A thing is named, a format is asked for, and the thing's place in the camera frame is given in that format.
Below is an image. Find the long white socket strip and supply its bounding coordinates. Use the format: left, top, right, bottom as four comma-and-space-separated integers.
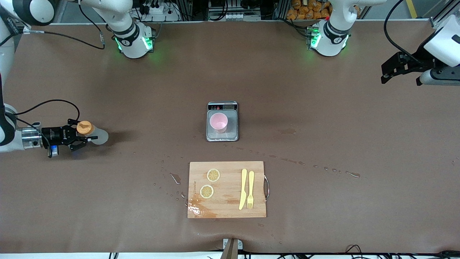
226, 13, 261, 21

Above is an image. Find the yellow plastic knife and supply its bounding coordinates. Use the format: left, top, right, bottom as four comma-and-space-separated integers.
239, 168, 248, 210

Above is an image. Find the brown table cover mat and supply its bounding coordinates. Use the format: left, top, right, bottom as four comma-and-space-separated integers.
0, 20, 460, 254

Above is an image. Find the wooden cutting board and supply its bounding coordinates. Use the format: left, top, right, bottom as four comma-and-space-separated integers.
187, 161, 270, 219

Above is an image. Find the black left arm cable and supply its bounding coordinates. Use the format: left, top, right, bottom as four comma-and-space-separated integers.
383, 0, 414, 62

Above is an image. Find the black cable with grey connector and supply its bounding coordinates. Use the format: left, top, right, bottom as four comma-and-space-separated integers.
25, 2, 106, 50

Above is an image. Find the silver digital kitchen scale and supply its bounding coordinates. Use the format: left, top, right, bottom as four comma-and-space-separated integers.
206, 101, 239, 142

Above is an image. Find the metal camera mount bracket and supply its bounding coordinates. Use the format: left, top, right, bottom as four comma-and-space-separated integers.
222, 238, 243, 259

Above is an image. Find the pink plastic cup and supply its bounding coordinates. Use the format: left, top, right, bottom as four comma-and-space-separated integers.
210, 112, 228, 133

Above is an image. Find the orange snack packets pile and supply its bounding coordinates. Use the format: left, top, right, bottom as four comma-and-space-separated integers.
287, 0, 333, 20

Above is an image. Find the yellow plastic fork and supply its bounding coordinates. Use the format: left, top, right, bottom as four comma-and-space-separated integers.
247, 171, 255, 210

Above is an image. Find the black cables bundle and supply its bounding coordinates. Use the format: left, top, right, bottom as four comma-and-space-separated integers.
345, 245, 460, 259

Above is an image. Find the sauce bottle with orange cap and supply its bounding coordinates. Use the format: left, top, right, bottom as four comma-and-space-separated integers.
77, 121, 109, 145

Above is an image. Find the white power strip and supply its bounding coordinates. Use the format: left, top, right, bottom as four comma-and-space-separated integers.
143, 3, 177, 22

